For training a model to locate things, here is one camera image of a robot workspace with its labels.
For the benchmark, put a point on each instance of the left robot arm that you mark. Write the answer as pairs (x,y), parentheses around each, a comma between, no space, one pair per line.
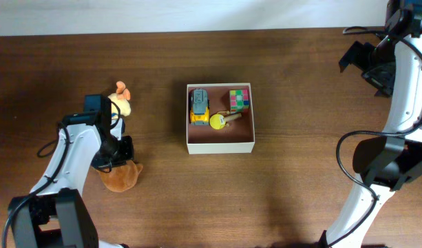
(53,214)

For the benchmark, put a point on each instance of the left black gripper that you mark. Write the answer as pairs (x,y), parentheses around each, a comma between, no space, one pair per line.
(99,161)

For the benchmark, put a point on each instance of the yellow wooden rattle drum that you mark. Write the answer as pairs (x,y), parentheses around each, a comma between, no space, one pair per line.
(222,119)

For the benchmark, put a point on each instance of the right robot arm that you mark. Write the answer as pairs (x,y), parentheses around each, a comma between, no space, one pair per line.
(388,159)

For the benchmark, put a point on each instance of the white cardboard box red interior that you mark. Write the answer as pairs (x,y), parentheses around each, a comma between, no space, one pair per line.
(237,137)

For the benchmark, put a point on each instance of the brown plush toy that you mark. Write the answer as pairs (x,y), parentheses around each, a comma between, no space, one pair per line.
(122,178)

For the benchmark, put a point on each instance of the yellow plush rabbit toy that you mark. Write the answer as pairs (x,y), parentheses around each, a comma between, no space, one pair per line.
(120,101)

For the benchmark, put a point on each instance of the yellow grey toy truck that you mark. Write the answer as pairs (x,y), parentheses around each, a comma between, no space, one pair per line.
(199,107)

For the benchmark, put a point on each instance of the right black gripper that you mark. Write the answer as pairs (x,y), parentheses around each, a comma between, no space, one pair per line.
(356,55)

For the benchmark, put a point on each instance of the multicoloured puzzle cube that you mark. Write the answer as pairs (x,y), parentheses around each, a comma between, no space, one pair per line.
(239,101)

